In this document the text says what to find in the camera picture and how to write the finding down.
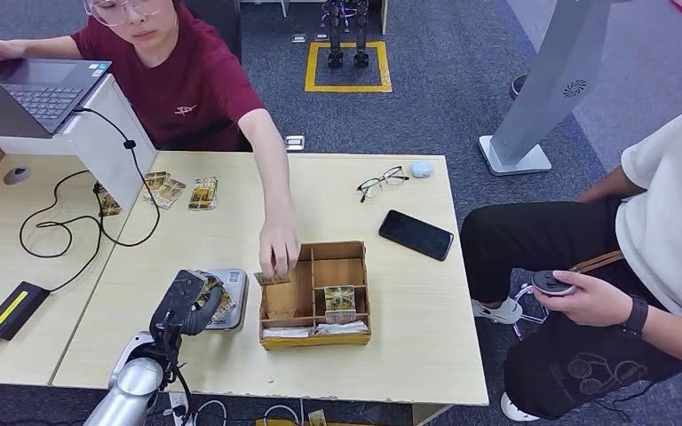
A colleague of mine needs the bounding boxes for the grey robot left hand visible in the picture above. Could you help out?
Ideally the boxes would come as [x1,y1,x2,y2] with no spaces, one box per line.
[149,269,225,348]

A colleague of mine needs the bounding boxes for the person's left hand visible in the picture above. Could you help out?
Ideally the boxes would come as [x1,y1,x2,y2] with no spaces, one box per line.
[258,202,302,280]
[534,270,637,328]

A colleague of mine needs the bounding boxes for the round black remote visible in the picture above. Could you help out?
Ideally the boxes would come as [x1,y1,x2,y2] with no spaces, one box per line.
[532,270,579,297]

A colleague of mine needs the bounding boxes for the grey card reader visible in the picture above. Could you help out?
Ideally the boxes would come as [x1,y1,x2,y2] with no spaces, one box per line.
[202,268,250,332]

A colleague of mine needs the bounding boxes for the patterned card standing upright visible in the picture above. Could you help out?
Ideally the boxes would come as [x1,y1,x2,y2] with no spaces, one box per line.
[323,285,358,325]

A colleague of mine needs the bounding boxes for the person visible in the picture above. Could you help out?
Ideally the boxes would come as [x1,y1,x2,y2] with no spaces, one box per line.
[459,91,682,423]
[0,0,302,280]

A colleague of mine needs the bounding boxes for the black wristwatch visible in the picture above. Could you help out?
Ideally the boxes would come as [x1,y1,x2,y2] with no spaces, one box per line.
[622,296,650,338]

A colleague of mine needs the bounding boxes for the wooden compartment box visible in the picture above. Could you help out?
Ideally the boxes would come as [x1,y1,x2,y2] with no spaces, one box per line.
[258,241,373,352]

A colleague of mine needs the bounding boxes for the dark grey laptop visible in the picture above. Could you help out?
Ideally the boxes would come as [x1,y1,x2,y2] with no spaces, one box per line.
[0,53,113,140]

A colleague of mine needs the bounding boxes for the white power strip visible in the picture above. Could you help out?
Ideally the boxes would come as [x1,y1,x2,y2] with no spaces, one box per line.
[168,393,194,426]

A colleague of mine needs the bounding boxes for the black smartphone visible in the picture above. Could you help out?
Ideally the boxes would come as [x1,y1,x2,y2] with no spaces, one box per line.
[377,209,455,263]

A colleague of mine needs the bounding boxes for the white laptop stand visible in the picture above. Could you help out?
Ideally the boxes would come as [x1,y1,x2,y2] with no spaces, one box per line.
[0,75,158,211]

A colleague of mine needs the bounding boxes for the black power adapter yellow label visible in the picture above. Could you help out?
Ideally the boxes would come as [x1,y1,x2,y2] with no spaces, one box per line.
[0,281,52,343]

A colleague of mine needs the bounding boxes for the yellow floor tape square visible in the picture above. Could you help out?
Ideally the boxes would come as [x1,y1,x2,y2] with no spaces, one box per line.
[304,41,393,94]

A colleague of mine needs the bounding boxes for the black robot leg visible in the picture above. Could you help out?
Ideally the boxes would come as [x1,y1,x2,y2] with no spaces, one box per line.
[324,0,345,68]
[353,0,371,68]

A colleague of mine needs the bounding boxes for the black office chair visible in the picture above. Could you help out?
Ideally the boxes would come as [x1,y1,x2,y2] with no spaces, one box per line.
[185,0,242,63]

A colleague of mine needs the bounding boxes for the grey kiosk stand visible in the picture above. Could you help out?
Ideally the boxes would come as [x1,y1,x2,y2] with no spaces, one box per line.
[478,0,613,178]

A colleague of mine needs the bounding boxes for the brown strap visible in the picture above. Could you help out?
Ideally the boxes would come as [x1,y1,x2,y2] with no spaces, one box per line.
[568,250,626,275]

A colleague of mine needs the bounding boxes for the chrome stool frame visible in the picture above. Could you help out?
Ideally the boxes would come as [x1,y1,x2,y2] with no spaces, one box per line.
[511,283,556,343]

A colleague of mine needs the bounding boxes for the black frame eyeglasses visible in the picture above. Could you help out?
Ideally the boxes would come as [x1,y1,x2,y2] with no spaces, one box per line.
[356,166,411,205]

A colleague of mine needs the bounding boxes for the white cable loop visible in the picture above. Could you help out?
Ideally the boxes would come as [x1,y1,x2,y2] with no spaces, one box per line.
[262,404,301,426]
[192,400,228,426]

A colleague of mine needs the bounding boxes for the clear frame eyeglasses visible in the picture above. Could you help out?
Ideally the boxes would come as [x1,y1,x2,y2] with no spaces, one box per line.
[83,0,163,28]

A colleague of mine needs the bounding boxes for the black laptop power cable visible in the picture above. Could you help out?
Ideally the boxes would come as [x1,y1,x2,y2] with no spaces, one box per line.
[19,107,162,296]

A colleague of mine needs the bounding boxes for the black floor cable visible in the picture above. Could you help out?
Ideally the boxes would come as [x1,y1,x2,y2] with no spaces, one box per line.
[0,404,92,426]

